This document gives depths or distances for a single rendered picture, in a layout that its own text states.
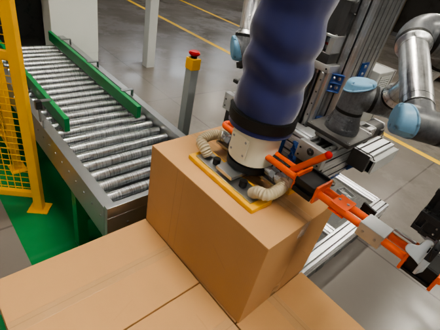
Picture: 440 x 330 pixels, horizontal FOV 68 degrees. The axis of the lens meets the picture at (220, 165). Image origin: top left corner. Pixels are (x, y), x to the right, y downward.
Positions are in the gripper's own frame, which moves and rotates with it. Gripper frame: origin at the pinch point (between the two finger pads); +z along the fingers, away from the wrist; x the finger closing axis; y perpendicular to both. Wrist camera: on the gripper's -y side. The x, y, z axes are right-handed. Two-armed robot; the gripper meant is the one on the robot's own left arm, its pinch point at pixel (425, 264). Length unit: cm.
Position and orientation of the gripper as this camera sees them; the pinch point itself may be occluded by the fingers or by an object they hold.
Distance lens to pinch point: 98.7
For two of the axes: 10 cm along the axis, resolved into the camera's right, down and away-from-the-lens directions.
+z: -1.9, 8.1, 5.5
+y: -6.4, -5.3, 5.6
